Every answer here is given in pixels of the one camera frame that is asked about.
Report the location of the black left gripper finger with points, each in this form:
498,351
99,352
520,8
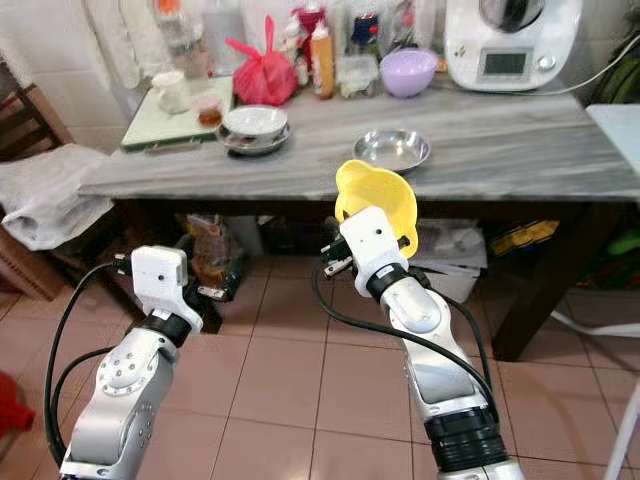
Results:
232,300

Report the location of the yellow plastic bowl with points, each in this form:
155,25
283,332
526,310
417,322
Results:
375,188

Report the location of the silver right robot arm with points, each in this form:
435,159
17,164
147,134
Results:
440,360

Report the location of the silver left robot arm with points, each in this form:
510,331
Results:
120,395

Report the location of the shallow stainless steel dish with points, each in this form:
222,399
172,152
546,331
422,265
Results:
392,150
232,144

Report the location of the white ceramic bowl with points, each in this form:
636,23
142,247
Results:
256,122

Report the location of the clear lidded food container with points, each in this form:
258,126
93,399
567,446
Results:
358,77

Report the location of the pale green tray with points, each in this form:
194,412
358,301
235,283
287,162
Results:
158,130

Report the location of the red plastic bag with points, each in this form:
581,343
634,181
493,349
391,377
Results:
263,80

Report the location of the orange sauce squeeze bottle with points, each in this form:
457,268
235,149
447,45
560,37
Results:
322,65

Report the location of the small red-lidded plastic tub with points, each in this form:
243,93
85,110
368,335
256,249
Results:
208,111

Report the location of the white plastic bag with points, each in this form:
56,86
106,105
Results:
50,195

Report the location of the purple plastic bowl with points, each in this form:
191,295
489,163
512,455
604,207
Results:
409,75

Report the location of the yellow snack package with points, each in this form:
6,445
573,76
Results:
525,237

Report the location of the white mug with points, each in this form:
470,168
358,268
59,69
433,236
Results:
170,93

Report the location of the red plastic stool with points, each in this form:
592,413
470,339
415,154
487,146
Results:
15,405

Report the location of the blue lidded jar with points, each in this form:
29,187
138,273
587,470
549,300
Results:
363,32

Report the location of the dark red canister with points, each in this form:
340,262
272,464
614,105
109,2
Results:
307,30

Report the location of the clear glass jar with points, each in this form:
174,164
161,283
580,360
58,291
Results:
222,35

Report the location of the white kitchen cooking machine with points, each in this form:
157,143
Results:
475,40

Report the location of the clear bottle with orange cap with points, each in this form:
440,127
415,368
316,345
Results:
178,40

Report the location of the brown wooden chair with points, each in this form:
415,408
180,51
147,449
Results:
20,115

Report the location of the white hanging towel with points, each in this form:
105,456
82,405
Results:
125,40

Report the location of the white side table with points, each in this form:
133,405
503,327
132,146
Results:
618,135

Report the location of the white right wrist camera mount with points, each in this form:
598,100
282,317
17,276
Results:
372,248

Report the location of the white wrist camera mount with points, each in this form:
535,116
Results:
160,280
372,248

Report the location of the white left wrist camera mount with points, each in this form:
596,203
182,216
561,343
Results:
160,280

